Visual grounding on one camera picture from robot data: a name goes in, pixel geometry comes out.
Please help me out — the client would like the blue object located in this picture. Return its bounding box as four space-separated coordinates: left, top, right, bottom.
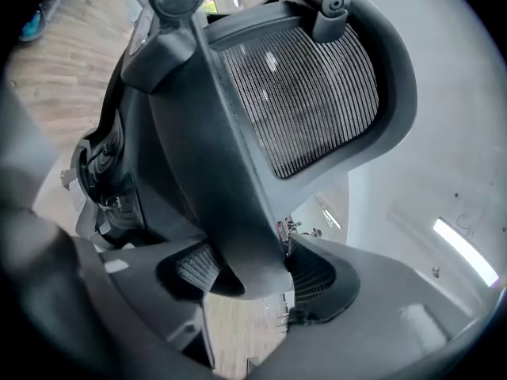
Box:
18 10 45 42

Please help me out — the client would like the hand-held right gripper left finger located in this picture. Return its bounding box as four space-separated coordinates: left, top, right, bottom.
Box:
0 206 246 380

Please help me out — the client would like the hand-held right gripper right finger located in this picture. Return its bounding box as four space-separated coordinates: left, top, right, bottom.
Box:
247 232 478 380

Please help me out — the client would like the black mesh office chair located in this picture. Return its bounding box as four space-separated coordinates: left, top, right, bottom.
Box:
59 0 419 302

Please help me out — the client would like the long white ceiling light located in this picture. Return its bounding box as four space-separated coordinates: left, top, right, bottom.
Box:
432 216 500 287
312 196 342 231

